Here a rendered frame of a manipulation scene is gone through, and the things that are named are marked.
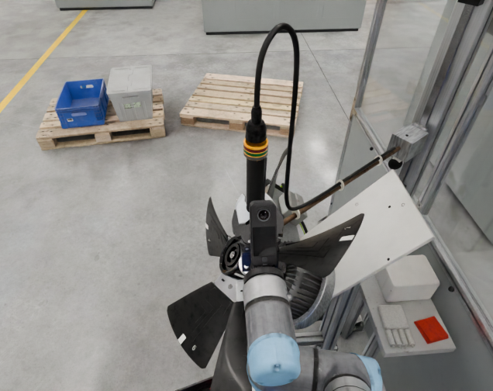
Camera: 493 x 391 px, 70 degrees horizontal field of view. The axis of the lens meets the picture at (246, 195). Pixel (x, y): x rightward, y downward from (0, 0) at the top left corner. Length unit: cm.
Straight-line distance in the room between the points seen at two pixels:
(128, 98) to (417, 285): 300
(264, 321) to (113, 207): 256
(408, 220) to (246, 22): 551
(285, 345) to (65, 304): 214
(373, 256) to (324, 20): 569
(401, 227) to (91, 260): 218
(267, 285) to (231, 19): 581
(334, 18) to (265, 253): 604
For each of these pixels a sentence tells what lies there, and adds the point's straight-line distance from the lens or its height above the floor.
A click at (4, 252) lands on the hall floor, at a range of 307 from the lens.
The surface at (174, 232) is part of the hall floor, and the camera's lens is 271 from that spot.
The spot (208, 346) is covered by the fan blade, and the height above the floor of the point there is 97.
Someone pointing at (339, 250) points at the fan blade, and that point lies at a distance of 77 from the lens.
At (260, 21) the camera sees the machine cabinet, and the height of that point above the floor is 20.
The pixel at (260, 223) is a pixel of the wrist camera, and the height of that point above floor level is 157.
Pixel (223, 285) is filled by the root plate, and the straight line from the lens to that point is 107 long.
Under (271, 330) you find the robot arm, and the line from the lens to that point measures 55.
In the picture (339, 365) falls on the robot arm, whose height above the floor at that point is 143.
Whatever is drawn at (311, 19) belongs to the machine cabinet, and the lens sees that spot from 642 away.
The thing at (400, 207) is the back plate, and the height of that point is 134.
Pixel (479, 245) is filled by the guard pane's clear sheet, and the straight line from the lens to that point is 131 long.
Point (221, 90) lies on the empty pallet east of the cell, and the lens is 421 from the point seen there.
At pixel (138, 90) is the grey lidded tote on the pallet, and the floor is 47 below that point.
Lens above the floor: 201
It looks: 43 degrees down
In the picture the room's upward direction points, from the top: straight up
